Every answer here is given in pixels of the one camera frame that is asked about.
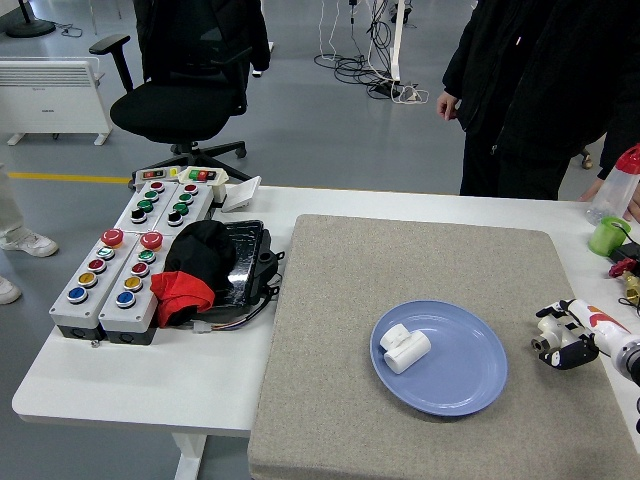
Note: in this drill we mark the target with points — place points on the small black box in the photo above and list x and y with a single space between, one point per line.
627 251

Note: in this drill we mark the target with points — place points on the grey switch box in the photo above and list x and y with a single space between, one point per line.
152 175

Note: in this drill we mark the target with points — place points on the white panel heater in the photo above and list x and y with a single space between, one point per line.
45 100

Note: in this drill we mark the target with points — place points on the person's right hand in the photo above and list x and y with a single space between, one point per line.
448 105

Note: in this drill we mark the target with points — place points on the black office chair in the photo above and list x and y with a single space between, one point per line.
165 112

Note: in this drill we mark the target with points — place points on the white desk leg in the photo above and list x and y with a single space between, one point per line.
397 40

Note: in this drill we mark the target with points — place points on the white pipe tee metal thread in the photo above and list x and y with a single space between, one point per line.
546 327

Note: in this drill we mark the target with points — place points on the person's hand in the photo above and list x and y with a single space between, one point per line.
595 192
635 207

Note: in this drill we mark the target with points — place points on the green cup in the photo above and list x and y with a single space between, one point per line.
605 240

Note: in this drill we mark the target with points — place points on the white red-green switch box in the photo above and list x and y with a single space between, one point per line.
205 177

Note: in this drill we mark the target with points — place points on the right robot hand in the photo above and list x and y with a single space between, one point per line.
595 320

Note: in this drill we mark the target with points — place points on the black and red cloth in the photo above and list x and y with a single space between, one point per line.
200 255

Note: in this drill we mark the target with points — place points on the white table leg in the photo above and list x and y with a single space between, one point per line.
187 457

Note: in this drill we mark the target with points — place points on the grey-brown mat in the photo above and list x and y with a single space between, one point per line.
350 300

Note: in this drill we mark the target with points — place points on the plain white pipe tee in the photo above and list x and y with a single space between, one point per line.
407 352

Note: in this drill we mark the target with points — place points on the blue plate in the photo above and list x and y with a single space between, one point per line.
460 370

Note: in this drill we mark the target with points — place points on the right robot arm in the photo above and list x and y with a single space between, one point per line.
631 357

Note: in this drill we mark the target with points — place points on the small four-button control box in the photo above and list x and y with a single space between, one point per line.
192 200
145 212

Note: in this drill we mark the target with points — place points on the white wall switch plate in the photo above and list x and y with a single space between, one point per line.
242 195

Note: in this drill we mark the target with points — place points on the large five-button control box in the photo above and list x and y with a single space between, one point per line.
82 300
131 307

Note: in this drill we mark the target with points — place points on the black plastic tray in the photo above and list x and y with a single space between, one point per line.
245 265

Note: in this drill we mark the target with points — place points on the black round stand base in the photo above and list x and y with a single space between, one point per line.
30 27

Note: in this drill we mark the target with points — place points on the clear bottle red cap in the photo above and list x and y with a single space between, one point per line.
615 192

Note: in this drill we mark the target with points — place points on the black device housing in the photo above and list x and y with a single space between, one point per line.
267 260

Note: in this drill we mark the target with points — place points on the person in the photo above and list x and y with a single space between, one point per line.
30 244
520 75
622 150

